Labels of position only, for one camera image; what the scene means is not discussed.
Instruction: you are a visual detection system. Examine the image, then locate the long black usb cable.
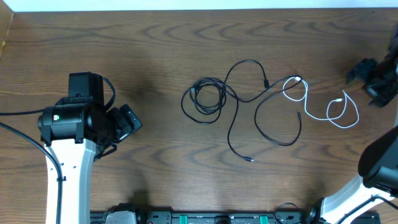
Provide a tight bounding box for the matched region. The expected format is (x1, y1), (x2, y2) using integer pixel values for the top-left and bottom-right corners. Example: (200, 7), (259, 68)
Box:
(180, 59), (271, 163)

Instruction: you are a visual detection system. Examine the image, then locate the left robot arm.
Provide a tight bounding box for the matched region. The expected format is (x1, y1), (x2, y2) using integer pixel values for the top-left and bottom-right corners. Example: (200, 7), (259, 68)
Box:
(38, 96), (142, 223)

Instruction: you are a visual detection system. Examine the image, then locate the short black cable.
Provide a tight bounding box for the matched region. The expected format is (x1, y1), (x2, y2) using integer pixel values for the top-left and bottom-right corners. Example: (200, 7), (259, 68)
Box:
(217, 75), (303, 147)

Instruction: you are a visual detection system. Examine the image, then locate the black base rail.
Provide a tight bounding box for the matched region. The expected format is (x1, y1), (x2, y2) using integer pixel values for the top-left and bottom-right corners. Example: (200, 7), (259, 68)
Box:
(89, 203), (322, 224)

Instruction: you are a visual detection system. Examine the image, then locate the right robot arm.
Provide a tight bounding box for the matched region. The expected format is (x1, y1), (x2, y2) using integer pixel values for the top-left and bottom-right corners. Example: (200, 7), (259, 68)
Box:
(306, 31), (397, 223)

